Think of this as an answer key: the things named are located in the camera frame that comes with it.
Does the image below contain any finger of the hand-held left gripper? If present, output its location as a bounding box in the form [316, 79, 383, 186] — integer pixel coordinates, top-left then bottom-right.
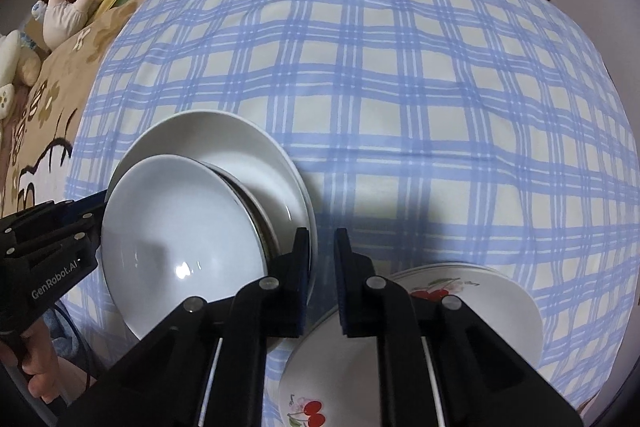
[10, 189, 109, 241]

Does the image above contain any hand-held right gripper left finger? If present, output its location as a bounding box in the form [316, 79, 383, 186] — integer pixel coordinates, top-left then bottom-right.
[52, 227, 311, 427]

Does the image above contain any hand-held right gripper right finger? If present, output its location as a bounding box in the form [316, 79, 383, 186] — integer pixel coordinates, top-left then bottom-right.
[334, 228, 583, 427]

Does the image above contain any small white plate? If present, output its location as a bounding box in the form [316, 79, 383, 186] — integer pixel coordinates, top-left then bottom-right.
[100, 153, 268, 342]

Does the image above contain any large white plate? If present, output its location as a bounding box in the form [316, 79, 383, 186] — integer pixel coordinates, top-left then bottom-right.
[107, 109, 317, 303]

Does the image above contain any large cherry print plate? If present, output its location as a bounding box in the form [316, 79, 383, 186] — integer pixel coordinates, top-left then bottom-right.
[279, 263, 544, 427]

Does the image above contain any person's left hand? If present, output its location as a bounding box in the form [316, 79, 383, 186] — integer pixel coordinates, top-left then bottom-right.
[20, 332, 76, 405]

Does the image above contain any brown floral blanket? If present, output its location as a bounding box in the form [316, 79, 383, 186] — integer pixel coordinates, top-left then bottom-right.
[0, 0, 151, 228]

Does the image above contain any cream plush toy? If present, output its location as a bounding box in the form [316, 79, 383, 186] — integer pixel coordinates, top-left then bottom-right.
[0, 29, 43, 120]

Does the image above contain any white stuffed toy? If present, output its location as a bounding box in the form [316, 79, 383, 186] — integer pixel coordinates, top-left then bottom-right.
[32, 0, 133, 50]

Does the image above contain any blue plaid cloth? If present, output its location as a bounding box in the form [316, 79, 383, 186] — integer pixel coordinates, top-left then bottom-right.
[65, 0, 633, 408]

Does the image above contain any black cable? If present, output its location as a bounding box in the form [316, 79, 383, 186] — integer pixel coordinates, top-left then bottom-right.
[55, 302, 98, 375]

